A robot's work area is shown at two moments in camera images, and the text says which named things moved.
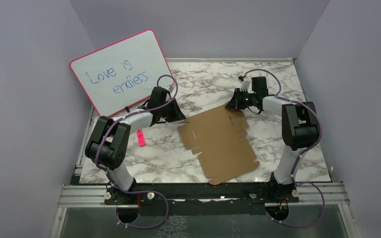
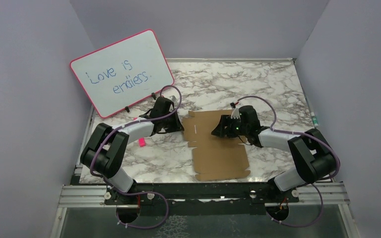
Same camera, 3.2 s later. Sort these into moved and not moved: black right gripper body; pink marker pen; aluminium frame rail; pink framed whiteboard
Moved: black right gripper body
Not moved: pink framed whiteboard; pink marker pen; aluminium frame rail
